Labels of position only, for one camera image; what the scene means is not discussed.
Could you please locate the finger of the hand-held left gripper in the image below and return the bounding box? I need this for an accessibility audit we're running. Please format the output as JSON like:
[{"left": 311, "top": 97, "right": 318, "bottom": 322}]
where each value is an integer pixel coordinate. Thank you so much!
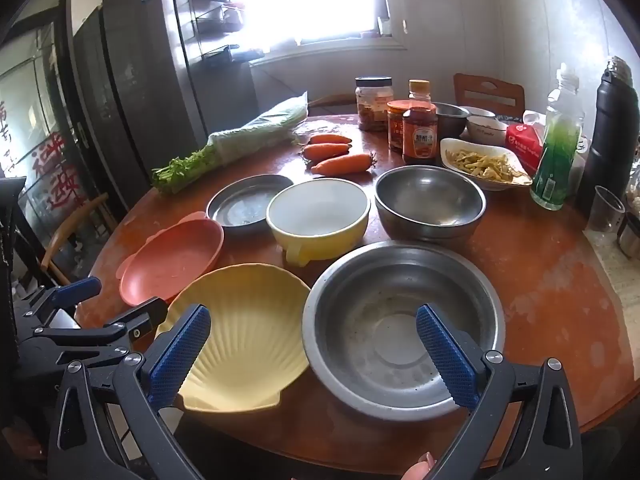
[
  {"left": 35, "top": 296, "right": 168, "bottom": 346},
  {"left": 22, "top": 276, "right": 103, "bottom": 317}
]

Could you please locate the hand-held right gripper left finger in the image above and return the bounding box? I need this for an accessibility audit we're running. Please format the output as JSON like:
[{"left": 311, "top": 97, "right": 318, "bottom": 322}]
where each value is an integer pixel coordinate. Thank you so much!
[{"left": 47, "top": 304, "right": 221, "bottom": 480}]

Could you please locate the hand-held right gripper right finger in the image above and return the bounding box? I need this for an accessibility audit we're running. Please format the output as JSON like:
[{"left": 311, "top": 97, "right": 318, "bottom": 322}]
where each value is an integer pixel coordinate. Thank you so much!
[{"left": 416, "top": 304, "right": 583, "bottom": 480}]

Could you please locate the yellow shell-shaped plate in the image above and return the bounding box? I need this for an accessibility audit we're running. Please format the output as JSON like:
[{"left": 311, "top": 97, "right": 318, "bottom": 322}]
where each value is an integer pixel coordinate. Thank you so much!
[{"left": 155, "top": 262, "right": 313, "bottom": 414}]

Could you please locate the large steel bowl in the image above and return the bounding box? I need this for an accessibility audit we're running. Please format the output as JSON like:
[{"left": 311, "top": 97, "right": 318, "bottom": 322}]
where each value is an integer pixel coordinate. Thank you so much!
[{"left": 302, "top": 240, "right": 506, "bottom": 422}]

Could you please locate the small steel plate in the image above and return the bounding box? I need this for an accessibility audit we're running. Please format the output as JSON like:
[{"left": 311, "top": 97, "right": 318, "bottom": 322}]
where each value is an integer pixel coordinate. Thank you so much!
[{"left": 206, "top": 174, "right": 295, "bottom": 236}]

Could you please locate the medium steel bowl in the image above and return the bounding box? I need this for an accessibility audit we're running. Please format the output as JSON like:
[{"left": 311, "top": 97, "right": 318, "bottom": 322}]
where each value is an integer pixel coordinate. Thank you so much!
[{"left": 375, "top": 165, "right": 487, "bottom": 241}]

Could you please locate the yellow bowl with handle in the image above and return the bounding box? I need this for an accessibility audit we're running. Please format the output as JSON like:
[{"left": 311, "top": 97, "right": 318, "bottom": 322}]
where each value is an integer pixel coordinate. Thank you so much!
[{"left": 266, "top": 178, "right": 371, "bottom": 267}]

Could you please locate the person's right hand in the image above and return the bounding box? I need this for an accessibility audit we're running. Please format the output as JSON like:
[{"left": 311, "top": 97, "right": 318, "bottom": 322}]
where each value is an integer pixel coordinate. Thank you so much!
[{"left": 404, "top": 451, "right": 437, "bottom": 480}]

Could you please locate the light wooden chair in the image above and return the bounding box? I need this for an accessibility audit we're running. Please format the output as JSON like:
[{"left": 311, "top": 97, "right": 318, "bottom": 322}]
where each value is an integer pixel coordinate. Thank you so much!
[{"left": 40, "top": 192, "right": 119, "bottom": 286}]

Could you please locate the glass door with red lettering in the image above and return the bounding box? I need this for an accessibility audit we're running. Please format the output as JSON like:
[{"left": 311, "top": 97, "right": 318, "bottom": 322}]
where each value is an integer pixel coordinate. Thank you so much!
[{"left": 0, "top": 15, "right": 96, "bottom": 281}]

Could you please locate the white dish of pickled vegetables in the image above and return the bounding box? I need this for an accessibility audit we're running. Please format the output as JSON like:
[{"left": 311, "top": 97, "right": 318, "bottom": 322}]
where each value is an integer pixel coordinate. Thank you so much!
[{"left": 440, "top": 137, "right": 533, "bottom": 192}]

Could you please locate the bagged celery bunch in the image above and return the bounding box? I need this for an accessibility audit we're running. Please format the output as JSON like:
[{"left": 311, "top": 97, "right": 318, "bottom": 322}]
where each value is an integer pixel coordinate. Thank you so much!
[{"left": 151, "top": 91, "right": 308, "bottom": 196}]

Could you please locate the dark refrigerator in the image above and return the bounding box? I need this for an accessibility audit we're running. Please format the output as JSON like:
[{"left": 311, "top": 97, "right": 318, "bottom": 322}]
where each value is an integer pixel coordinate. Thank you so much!
[{"left": 65, "top": 0, "right": 258, "bottom": 213}]

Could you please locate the brown sauce bottle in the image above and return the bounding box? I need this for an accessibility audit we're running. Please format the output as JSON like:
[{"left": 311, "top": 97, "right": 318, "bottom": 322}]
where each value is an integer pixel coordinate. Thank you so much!
[{"left": 402, "top": 79, "right": 439, "bottom": 166}]

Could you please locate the red tissue pack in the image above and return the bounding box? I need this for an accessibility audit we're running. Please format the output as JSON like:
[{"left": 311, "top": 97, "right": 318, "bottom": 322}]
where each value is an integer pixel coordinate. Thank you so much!
[{"left": 505, "top": 109, "right": 548, "bottom": 177}]

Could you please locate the green drink bottle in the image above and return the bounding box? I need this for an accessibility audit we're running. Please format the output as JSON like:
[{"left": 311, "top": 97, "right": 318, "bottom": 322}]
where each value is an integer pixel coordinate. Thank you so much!
[{"left": 530, "top": 62, "right": 586, "bottom": 212}]

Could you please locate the white bowl with food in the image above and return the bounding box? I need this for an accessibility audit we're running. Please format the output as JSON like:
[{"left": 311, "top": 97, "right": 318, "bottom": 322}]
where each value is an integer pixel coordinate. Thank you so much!
[{"left": 466, "top": 115, "right": 510, "bottom": 143}]

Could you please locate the red-lidded sauce jar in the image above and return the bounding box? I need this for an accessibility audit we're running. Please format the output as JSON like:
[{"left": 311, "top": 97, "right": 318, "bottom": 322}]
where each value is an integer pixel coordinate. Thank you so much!
[{"left": 387, "top": 100, "right": 421, "bottom": 153}]

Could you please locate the small steel bowl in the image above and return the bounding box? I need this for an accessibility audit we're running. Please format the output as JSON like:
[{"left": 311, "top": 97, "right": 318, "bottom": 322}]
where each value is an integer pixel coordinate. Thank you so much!
[{"left": 432, "top": 102, "right": 472, "bottom": 133}]

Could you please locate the black-lidded pickle jar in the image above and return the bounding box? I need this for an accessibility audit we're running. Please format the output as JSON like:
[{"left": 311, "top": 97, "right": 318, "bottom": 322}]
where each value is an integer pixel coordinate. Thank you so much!
[{"left": 355, "top": 76, "right": 393, "bottom": 132}]

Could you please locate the black thermos flask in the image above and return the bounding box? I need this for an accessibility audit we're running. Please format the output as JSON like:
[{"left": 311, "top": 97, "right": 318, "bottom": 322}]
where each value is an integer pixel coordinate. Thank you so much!
[{"left": 575, "top": 56, "right": 640, "bottom": 218}]

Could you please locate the wooden chair with cutout back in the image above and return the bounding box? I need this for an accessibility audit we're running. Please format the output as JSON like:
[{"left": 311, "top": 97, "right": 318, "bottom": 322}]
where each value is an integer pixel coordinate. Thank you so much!
[{"left": 453, "top": 73, "right": 526, "bottom": 118}]

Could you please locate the wire shelf rack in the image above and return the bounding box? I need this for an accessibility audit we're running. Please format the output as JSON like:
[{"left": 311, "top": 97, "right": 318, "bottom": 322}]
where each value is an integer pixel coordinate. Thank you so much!
[{"left": 167, "top": 0, "right": 266, "bottom": 63}]

